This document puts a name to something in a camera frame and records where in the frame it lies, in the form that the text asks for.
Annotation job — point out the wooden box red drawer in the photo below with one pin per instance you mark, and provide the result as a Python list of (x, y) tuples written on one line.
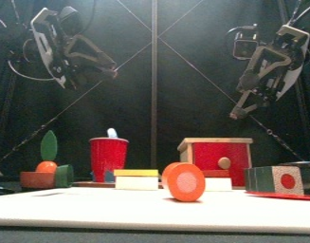
[(215, 155)]

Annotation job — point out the red and white sushi block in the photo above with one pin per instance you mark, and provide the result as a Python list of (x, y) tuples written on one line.
[(217, 180)]

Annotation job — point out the green wooden block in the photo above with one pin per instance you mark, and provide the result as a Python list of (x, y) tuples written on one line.
[(64, 175)]

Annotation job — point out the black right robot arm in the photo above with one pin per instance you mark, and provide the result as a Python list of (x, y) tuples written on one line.
[(302, 12)]

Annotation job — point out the green sushi roll red centre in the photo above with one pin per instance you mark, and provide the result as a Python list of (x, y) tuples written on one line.
[(273, 180)]

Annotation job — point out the red plastic cup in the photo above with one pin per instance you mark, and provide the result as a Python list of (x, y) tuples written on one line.
[(108, 159)]

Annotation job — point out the red toy knife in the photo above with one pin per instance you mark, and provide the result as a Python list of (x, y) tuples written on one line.
[(287, 195)]

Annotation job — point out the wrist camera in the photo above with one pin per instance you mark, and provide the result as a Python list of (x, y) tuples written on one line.
[(72, 18), (245, 46)]

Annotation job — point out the orange carrot top green leaf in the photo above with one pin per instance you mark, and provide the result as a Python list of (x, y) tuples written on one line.
[(48, 158)]

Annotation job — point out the brown soy sauce container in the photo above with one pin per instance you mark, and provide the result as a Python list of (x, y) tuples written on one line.
[(36, 180)]

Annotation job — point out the yellow and white sushi block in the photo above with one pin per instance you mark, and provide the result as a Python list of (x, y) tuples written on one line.
[(136, 179)]

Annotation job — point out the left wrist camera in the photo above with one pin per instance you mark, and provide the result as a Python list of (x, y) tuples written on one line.
[(72, 18)]

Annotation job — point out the vertical metal frame pole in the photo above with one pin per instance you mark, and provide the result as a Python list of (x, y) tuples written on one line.
[(153, 82)]

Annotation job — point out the orange carrot slice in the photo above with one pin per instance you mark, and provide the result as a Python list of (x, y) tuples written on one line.
[(183, 182)]

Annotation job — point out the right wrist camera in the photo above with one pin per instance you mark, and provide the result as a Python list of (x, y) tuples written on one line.
[(245, 46)]

